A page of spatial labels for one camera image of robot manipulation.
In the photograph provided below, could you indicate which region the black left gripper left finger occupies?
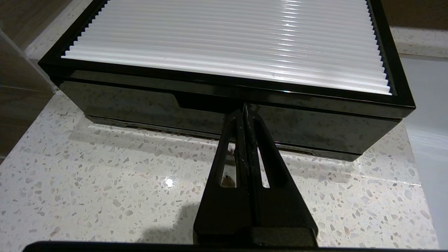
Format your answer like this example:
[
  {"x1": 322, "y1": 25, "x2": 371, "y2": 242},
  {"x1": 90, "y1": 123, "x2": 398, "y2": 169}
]
[{"x1": 194, "y1": 109, "x2": 251, "y2": 243}]

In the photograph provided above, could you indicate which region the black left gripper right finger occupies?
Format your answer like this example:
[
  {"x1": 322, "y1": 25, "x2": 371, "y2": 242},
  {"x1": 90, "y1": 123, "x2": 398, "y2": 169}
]
[{"x1": 244, "y1": 103, "x2": 319, "y2": 243}]

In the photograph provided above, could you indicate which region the white ceramic sink basin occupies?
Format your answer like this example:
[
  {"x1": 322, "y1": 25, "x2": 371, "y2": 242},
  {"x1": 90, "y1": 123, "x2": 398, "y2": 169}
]
[{"x1": 399, "y1": 56, "x2": 448, "y2": 250}]

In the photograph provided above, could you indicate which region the black box white ribbed top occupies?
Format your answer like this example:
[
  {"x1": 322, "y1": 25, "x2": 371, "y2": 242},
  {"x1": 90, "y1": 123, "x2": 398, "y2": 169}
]
[{"x1": 38, "y1": 0, "x2": 416, "y2": 162}]

